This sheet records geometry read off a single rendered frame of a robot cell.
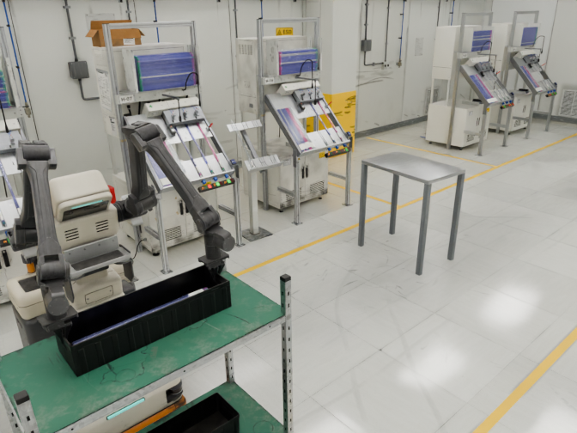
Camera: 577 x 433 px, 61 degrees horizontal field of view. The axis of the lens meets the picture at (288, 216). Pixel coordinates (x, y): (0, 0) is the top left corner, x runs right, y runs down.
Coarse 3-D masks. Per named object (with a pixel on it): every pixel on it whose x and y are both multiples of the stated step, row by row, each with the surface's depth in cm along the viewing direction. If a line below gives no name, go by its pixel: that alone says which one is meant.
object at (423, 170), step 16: (368, 160) 409; (384, 160) 409; (400, 160) 408; (416, 160) 407; (416, 176) 368; (432, 176) 367; (448, 176) 371; (464, 176) 384; (448, 256) 412; (416, 272) 390
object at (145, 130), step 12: (132, 132) 175; (144, 132) 173; (156, 132) 176; (132, 144) 181; (132, 156) 186; (144, 156) 188; (132, 168) 191; (144, 168) 191; (132, 180) 196; (144, 180) 195; (132, 192) 199; (144, 192) 199; (132, 204) 200; (156, 204) 207
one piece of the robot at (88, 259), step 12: (108, 240) 205; (72, 252) 196; (84, 252) 199; (96, 252) 203; (108, 252) 206; (120, 252) 206; (72, 264) 197; (84, 264) 197; (96, 264) 197; (108, 264) 198; (120, 264) 204; (72, 276) 190; (84, 276) 204; (132, 276) 210; (72, 300) 196
